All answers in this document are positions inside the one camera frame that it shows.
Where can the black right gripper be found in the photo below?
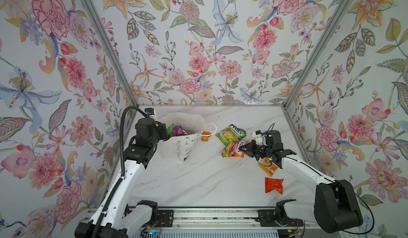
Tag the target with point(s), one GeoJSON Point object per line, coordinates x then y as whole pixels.
{"type": "Point", "coordinates": [251, 150]}

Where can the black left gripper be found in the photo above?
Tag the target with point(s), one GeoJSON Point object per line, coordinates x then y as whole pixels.
{"type": "Point", "coordinates": [160, 127]}

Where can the orange Fox's fruits candy bag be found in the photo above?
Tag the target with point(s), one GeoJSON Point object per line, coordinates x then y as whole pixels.
{"type": "Point", "coordinates": [233, 149]}

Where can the green Lay's chips bag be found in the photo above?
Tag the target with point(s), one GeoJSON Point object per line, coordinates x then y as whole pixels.
{"type": "Point", "coordinates": [170, 129]}

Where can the magenta purple snack bag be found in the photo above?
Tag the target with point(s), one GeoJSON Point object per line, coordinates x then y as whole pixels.
{"type": "Point", "coordinates": [178, 131]}

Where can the white paper gift bag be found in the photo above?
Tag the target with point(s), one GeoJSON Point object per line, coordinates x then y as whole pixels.
{"type": "Point", "coordinates": [178, 149]}

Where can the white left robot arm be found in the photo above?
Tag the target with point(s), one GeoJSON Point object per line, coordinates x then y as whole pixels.
{"type": "Point", "coordinates": [124, 180]}

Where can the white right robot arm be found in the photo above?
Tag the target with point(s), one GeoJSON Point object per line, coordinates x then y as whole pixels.
{"type": "Point", "coordinates": [335, 207]}

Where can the green Fox's spring tea bag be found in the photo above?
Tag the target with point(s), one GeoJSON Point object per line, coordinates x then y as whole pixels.
{"type": "Point", "coordinates": [231, 134]}

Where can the yellow orange biscuit packet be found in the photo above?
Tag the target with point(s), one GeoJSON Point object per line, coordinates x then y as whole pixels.
{"type": "Point", "coordinates": [269, 167]}

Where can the red orange snack packet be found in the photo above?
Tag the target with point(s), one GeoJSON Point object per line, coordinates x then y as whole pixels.
{"type": "Point", "coordinates": [274, 185]}

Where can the small orange candy wrapper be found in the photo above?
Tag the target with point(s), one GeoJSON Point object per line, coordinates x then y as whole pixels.
{"type": "Point", "coordinates": [205, 136]}

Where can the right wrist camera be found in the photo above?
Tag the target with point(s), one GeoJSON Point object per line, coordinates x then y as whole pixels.
{"type": "Point", "coordinates": [258, 137]}

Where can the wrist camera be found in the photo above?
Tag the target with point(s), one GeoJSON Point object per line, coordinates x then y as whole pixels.
{"type": "Point", "coordinates": [150, 112]}
{"type": "Point", "coordinates": [258, 137]}

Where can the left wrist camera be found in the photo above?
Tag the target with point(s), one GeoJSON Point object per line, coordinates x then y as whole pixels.
{"type": "Point", "coordinates": [150, 112]}

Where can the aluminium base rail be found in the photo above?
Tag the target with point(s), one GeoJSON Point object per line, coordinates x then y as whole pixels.
{"type": "Point", "coordinates": [228, 222]}

